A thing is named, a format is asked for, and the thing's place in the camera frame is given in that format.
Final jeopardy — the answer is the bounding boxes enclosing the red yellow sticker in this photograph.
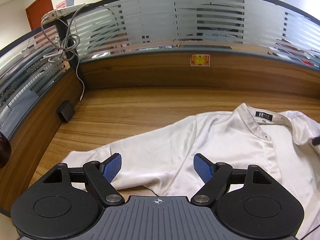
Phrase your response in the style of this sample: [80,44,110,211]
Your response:
[190,54,210,67]

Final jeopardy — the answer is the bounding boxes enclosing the black power adapter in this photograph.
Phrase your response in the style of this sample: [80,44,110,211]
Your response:
[56,100,75,122]

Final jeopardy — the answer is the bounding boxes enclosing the white satin shirt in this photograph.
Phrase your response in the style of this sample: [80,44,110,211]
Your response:
[64,103,319,239]

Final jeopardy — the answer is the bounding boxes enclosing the frosted glass partition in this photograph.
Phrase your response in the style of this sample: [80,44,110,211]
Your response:
[1,0,319,139]

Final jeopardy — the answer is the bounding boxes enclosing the grey white cable bundle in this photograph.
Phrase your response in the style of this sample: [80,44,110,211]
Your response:
[40,3,86,103]

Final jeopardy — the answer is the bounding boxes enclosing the red wooden door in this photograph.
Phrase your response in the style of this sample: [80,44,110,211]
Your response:
[25,0,53,30]

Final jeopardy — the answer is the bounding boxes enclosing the white power strip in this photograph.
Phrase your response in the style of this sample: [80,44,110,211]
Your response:
[41,3,85,23]

